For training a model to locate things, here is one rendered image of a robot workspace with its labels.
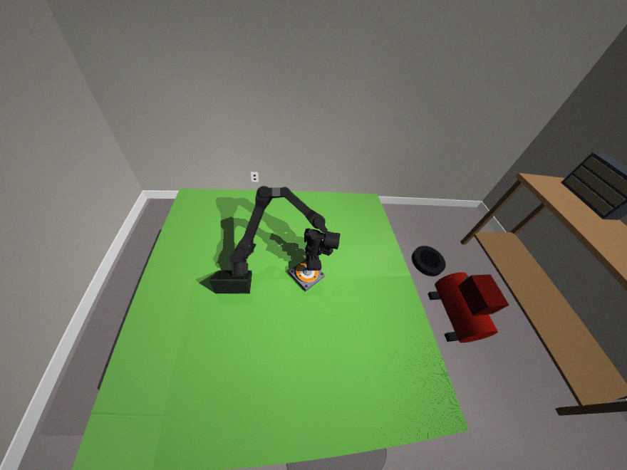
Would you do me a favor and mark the orange round plate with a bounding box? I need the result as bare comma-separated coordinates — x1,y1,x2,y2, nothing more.
296,262,318,283

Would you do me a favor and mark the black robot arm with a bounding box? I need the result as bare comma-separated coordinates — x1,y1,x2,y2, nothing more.
229,187,341,276

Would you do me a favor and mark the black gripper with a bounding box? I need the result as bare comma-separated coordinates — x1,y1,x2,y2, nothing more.
304,236,321,271

